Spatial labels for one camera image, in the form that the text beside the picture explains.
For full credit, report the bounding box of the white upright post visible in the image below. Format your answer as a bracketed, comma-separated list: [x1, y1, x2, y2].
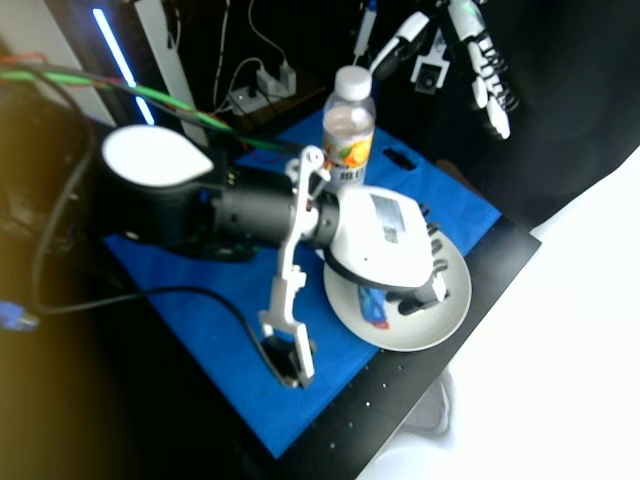
[134, 0, 209, 146]

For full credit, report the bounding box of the blue plastic snack package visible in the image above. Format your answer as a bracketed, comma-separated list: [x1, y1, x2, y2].
[357, 284, 391, 330]

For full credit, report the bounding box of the white round plate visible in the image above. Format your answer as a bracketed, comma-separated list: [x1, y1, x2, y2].
[322, 229, 473, 353]

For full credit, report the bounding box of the white power strip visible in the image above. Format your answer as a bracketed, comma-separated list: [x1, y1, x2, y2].
[227, 59, 299, 114]

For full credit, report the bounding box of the blue non-woven bag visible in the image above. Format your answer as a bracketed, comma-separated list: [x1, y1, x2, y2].
[102, 112, 503, 459]

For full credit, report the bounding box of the green cable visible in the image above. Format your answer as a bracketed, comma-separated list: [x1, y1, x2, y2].
[0, 69, 301, 154]

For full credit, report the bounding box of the white stick with blue tip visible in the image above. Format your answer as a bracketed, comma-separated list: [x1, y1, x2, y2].
[352, 0, 380, 57]

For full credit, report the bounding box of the white power cable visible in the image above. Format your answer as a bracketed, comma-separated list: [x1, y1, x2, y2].
[247, 0, 291, 69]
[212, 57, 264, 109]

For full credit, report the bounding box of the blue-white light strip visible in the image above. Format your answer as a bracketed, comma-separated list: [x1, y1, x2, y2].
[92, 7, 156, 126]

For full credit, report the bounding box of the thick black cable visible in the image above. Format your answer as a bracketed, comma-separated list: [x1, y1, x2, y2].
[30, 74, 289, 384]

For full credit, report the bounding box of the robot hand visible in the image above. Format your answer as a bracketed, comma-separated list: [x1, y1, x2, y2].
[322, 184, 454, 317]
[369, 0, 519, 141]

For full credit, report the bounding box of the red cable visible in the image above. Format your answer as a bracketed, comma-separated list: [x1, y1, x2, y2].
[0, 52, 251, 151]

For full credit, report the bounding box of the orange vitamin drink bottle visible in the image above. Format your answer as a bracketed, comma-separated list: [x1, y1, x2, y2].
[322, 65, 377, 194]

